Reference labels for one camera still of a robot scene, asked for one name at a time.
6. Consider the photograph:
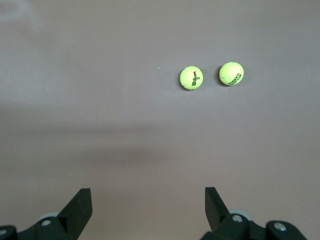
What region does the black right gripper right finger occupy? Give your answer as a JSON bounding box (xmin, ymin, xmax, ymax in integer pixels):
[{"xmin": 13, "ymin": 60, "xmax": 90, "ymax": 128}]
[{"xmin": 199, "ymin": 186, "xmax": 310, "ymax": 240}]

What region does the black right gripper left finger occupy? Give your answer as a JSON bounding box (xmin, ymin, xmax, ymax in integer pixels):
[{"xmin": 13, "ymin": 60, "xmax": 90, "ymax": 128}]
[{"xmin": 0, "ymin": 188, "xmax": 93, "ymax": 240}]

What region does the yellow Wilson tennis ball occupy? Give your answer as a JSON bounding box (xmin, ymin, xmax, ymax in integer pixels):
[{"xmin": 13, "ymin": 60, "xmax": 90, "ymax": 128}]
[{"xmin": 179, "ymin": 65, "xmax": 204, "ymax": 90}]

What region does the yellow Monte Carlo tennis ball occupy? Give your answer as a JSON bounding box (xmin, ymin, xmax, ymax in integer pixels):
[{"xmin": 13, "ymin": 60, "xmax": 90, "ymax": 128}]
[{"xmin": 219, "ymin": 61, "xmax": 245, "ymax": 87}]

